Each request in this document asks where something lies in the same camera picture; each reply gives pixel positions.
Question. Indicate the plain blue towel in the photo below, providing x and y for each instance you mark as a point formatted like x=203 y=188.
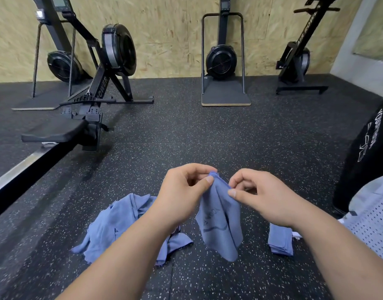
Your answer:
x=221 y=225

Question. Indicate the black rowing machine with rail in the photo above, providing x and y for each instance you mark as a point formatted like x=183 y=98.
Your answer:
x=54 y=129

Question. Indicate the white perforated metal rack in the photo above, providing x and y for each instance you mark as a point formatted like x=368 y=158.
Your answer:
x=376 y=215

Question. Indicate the person's right forearm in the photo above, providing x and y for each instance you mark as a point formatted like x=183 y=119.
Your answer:
x=347 y=253

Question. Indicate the black printed punching bag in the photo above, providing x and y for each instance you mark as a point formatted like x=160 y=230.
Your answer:
x=369 y=159

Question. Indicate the person's right hand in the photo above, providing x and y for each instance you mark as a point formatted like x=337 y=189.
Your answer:
x=269 y=196

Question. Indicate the person's left forearm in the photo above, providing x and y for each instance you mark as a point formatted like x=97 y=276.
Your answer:
x=120 y=259

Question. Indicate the blue towel with wave print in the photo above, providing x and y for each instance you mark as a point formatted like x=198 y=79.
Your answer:
x=281 y=240

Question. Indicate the black ski trainer wooden-edged platform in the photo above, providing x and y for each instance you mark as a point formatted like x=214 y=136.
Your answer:
x=221 y=61

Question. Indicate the person's left hand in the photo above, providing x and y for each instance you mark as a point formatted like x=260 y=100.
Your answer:
x=179 y=195

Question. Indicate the blue towel pile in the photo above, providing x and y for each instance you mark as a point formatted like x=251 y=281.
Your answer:
x=113 y=225

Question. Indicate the black ski trainer grey platform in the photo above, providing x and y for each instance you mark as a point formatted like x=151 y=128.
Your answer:
x=61 y=64

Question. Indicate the black upright exercise machine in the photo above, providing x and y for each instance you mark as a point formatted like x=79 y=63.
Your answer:
x=294 y=62

